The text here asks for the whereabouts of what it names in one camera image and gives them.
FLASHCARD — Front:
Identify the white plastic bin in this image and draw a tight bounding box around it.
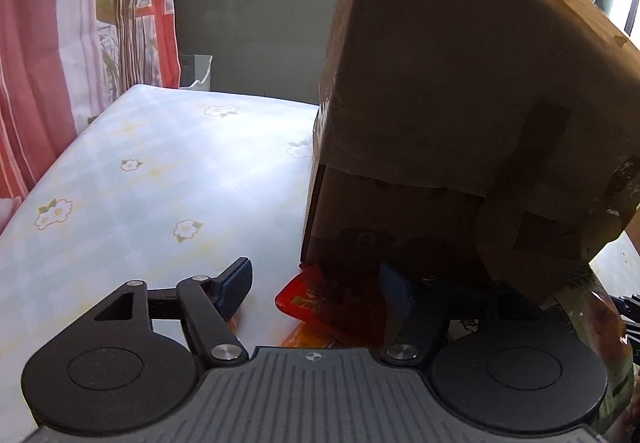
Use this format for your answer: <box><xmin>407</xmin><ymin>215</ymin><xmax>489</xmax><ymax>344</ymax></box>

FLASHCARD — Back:
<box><xmin>179</xmin><ymin>54</ymin><xmax>214</xmax><ymax>90</ymax></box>

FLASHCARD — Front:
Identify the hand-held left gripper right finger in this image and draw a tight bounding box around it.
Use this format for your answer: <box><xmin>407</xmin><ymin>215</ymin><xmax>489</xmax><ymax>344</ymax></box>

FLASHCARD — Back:
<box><xmin>378</xmin><ymin>263</ymin><xmax>571</xmax><ymax>366</ymax></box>

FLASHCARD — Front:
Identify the floral tablecloth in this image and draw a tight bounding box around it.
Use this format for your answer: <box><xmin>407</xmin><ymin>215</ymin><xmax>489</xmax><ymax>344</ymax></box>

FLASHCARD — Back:
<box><xmin>0</xmin><ymin>84</ymin><xmax>640</xmax><ymax>424</ymax></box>

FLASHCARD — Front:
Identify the green snack packet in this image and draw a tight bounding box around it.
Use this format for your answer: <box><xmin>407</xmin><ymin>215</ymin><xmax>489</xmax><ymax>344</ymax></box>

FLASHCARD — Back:
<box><xmin>549</xmin><ymin>270</ymin><xmax>633</xmax><ymax>435</ymax></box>

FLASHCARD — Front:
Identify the printed pink curtain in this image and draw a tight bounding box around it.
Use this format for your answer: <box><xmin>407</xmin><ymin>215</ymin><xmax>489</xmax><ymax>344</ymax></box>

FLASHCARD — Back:
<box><xmin>0</xmin><ymin>0</ymin><xmax>182</xmax><ymax>204</ymax></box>

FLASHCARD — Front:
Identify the red snack packet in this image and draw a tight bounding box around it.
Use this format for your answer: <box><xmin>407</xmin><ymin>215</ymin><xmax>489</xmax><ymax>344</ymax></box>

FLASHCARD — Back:
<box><xmin>274</xmin><ymin>265</ymin><xmax>387</xmax><ymax>341</ymax></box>

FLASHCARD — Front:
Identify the orange snack packet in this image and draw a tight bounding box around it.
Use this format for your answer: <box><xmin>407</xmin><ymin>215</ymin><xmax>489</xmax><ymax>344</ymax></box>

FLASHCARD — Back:
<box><xmin>277</xmin><ymin>322</ymin><xmax>353</xmax><ymax>350</ymax></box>

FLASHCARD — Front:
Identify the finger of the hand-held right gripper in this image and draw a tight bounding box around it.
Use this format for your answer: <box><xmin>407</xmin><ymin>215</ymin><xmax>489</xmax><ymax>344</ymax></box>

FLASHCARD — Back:
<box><xmin>619</xmin><ymin>294</ymin><xmax>640</xmax><ymax>362</ymax></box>

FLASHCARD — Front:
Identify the cardboard box with plastic liner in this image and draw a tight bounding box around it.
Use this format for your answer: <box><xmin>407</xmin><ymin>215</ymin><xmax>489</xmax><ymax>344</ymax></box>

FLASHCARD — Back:
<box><xmin>299</xmin><ymin>0</ymin><xmax>640</xmax><ymax>306</ymax></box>

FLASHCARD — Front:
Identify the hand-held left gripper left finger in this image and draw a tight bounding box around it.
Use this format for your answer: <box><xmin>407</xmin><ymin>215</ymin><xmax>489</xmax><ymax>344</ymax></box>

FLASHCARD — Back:
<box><xmin>75</xmin><ymin>257</ymin><xmax>252</xmax><ymax>366</ymax></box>

